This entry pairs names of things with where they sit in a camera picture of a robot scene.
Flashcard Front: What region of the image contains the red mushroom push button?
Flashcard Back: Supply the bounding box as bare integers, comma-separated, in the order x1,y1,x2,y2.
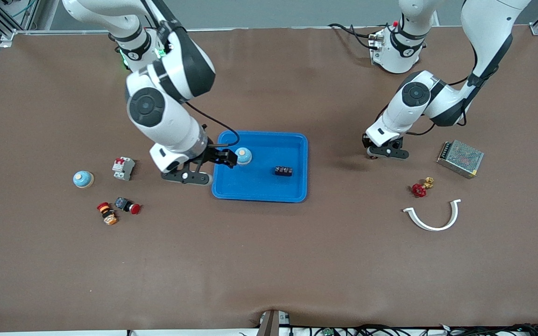
114,197,142,215

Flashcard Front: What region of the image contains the white red circuit breaker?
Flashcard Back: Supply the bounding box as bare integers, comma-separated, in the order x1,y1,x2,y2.
112,157,135,181

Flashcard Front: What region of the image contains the brown table mat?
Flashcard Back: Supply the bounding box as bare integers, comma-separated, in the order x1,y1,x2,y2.
0,26,538,333

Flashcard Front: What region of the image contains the yellow red emergency button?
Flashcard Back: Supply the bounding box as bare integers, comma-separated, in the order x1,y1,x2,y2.
97,202,119,226

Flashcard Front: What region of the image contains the grey metal bracket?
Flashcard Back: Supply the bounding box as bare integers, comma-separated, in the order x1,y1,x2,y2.
256,309,291,336

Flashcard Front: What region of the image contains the white curved pipe clamp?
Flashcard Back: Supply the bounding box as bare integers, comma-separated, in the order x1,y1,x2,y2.
402,199,462,232

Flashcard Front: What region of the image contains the blue plastic tray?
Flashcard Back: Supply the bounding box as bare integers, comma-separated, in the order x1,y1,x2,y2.
212,130,308,203

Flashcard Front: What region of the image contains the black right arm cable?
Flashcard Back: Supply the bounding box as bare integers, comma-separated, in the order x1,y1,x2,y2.
141,0,241,148

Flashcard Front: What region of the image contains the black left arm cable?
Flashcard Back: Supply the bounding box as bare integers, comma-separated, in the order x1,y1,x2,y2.
407,0,498,137

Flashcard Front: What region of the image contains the metal mesh power supply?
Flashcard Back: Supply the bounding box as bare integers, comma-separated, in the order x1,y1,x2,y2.
436,140,485,179

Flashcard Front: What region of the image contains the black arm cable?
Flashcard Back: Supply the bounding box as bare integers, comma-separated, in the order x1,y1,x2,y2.
141,0,241,148
407,0,498,137

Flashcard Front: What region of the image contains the brass valve red handle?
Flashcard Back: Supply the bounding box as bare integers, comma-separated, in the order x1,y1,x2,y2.
411,177,435,198

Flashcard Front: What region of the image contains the black cable bundle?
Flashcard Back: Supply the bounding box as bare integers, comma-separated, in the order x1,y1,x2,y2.
292,323,538,336

